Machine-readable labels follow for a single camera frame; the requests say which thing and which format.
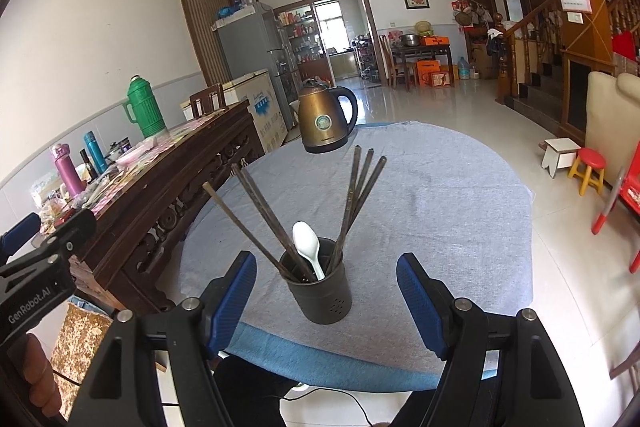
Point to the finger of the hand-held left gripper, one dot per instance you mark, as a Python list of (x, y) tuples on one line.
[(72, 229), (17, 234)]

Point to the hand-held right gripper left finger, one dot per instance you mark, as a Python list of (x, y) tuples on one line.
[(235, 297)]

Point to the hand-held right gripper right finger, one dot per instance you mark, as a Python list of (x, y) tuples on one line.
[(417, 302)]

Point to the dark cylindrical utensil holder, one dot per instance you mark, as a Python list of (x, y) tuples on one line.
[(320, 299)]

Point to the white plastic spoon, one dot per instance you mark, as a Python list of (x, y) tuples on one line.
[(307, 239)]

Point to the set of dark wooden chopsticks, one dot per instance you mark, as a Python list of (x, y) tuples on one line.
[(351, 202)]

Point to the person's left hand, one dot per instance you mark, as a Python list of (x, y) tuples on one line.
[(35, 377)]

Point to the pink water bottle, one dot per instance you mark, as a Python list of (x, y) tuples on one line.
[(67, 172)]

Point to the dark slim bottle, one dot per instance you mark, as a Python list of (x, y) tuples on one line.
[(87, 167)]

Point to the gold patterned cushion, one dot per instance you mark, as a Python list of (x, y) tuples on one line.
[(80, 347)]

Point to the teal water bottle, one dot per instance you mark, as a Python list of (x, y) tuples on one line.
[(95, 154)]

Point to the small metal pot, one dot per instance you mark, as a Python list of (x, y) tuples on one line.
[(120, 151)]

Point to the carved dark wooden sideboard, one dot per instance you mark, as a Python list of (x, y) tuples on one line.
[(165, 207)]

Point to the person's dark trousers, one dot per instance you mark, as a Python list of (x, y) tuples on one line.
[(250, 392)]

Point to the pink checkered cloth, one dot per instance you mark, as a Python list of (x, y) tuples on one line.
[(150, 154)]

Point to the green thermos jug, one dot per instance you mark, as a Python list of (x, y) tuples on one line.
[(146, 109)]

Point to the dark wooden chair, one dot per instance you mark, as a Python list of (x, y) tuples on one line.
[(207, 99)]

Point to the white chest freezer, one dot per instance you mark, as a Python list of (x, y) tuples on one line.
[(260, 107)]

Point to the bronze electric kettle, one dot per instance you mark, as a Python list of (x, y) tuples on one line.
[(322, 122)]

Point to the small white stool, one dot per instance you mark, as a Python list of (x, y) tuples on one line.
[(560, 152)]

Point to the red plastic chair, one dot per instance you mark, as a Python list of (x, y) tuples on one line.
[(607, 207)]

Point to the red and yellow stool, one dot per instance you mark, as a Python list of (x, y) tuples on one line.
[(590, 159)]

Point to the orange cardboard box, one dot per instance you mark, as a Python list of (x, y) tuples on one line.
[(432, 74)]

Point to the blue water jug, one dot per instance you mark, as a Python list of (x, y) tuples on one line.
[(465, 69)]

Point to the brown curtained door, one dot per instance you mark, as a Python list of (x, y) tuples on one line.
[(200, 27)]

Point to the grey refrigerator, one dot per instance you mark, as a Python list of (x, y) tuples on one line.
[(250, 52)]

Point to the dark wooden dining table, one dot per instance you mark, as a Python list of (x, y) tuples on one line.
[(425, 49)]

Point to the wooden stair railing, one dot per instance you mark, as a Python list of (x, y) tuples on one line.
[(525, 37)]

